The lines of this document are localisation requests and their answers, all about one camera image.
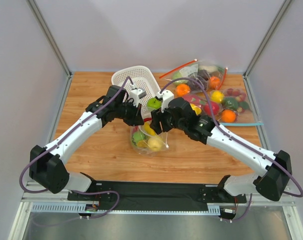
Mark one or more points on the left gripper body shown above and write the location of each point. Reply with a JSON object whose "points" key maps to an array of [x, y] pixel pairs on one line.
{"points": [[137, 115]]}

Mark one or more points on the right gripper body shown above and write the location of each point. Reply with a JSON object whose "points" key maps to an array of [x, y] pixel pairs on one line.
{"points": [[159, 121]]}

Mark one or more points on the yellow fake banana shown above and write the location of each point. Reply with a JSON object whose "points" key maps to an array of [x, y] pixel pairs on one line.
{"points": [[148, 129]]}

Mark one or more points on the green fake apple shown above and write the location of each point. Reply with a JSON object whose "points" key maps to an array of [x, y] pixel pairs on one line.
{"points": [[153, 103]]}

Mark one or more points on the clear dotted zip bag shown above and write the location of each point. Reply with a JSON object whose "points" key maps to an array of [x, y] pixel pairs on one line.
{"points": [[146, 141]]}

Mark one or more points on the yellow fake pear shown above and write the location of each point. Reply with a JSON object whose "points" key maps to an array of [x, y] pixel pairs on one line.
{"points": [[155, 143]]}

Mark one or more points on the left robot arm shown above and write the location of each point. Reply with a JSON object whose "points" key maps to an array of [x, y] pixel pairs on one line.
{"points": [[48, 164]]}

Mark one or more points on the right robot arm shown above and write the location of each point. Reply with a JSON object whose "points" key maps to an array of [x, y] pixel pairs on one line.
{"points": [[271, 170]]}

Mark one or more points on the green fake fruit black stripe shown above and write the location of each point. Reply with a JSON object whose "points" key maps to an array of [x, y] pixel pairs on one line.
{"points": [[138, 139]]}

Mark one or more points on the loose orange fake fruit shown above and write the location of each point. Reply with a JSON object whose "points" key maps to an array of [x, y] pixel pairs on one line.
{"points": [[182, 90]]}

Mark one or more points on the middle zip bag red seal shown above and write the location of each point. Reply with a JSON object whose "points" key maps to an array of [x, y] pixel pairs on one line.
{"points": [[201, 106]]}

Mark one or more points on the zip bag red seal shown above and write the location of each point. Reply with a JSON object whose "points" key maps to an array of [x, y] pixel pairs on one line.
{"points": [[201, 106], [210, 75]]}

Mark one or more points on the right zip bag blue seal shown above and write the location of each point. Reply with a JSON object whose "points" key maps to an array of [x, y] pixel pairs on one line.
{"points": [[231, 107]]}

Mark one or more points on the back zip bag red seal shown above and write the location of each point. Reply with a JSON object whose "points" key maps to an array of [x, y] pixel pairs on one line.
{"points": [[210, 75]]}

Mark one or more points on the white perforated plastic basket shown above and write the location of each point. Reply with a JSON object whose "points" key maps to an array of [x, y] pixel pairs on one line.
{"points": [[143, 78]]}

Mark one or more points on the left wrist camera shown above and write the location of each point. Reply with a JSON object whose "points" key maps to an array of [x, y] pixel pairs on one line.
{"points": [[136, 94]]}

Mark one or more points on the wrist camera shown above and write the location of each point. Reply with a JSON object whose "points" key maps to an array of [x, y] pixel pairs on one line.
{"points": [[165, 97], [136, 94]]}

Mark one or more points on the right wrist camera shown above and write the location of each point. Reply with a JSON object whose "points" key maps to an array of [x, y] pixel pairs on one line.
{"points": [[165, 97]]}

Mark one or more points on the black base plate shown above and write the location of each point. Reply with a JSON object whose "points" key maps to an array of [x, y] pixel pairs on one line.
{"points": [[149, 196]]}

